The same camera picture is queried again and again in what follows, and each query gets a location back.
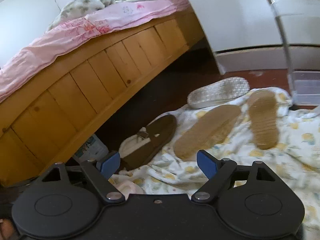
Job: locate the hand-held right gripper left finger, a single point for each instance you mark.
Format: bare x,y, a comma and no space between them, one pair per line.
110,163

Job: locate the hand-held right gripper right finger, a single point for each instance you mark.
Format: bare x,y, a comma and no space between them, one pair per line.
206,163

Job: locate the clear glitter slipper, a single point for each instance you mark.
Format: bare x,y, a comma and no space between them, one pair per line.
220,92

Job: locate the pale pink soft item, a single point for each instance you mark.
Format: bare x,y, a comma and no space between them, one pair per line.
127,187

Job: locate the tan flat-soled slipper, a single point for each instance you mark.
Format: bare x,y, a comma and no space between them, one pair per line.
205,132

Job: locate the brown fleece-lined slipper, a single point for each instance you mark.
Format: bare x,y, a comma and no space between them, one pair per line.
155,132

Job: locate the tan ribbed-sole slipper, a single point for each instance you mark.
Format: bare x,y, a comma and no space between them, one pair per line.
265,120

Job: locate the floral white floor mat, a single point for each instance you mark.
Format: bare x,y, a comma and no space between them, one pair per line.
295,160

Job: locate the clear plastic shoe rack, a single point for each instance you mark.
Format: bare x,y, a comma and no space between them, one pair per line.
307,87

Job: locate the pink bed sheet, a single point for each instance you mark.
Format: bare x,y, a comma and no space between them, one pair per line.
50,45

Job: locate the white cabinet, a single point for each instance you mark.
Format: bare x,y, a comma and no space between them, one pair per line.
237,17

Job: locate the floral quilt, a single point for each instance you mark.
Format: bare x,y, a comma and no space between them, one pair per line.
82,2

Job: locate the wooden bed frame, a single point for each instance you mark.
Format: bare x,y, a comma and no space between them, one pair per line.
75,92

